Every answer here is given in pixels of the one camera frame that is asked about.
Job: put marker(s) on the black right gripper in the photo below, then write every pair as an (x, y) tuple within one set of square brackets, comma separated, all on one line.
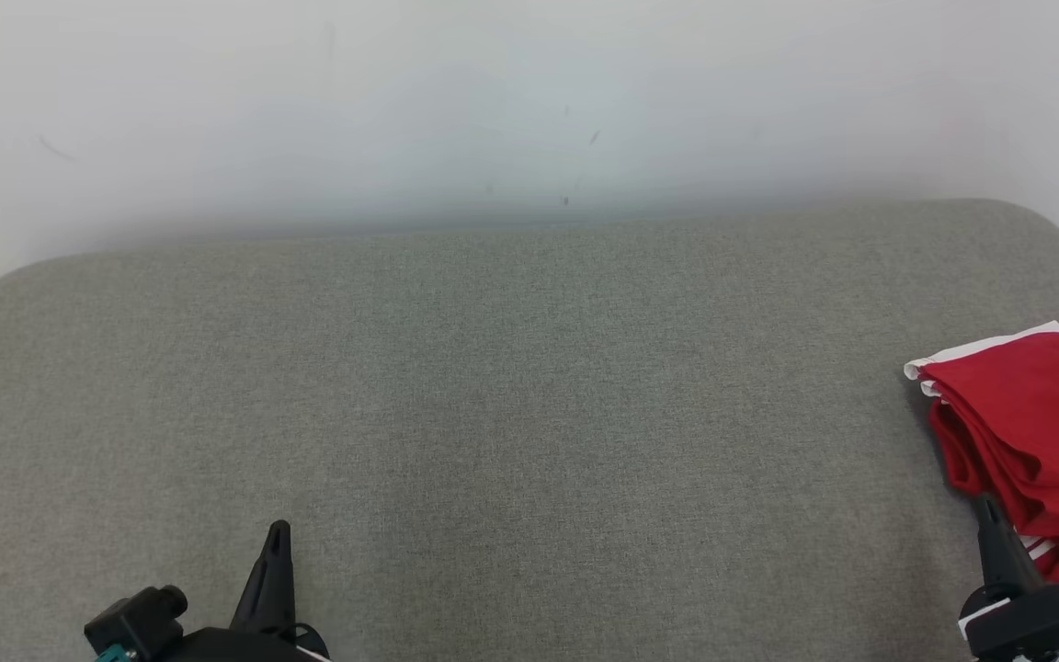
[(1044, 616)]

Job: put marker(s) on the teal left camera connector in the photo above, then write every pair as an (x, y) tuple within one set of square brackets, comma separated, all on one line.
[(114, 655)]

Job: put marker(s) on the grey fabric sofa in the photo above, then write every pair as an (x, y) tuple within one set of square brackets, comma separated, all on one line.
[(529, 414)]

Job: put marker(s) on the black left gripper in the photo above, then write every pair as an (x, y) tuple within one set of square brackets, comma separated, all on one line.
[(235, 648)]

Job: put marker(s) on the red shorts with white stripe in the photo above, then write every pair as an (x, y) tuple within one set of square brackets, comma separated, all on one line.
[(1035, 414)]

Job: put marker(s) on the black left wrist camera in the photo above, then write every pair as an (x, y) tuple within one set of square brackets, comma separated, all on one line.
[(134, 621)]

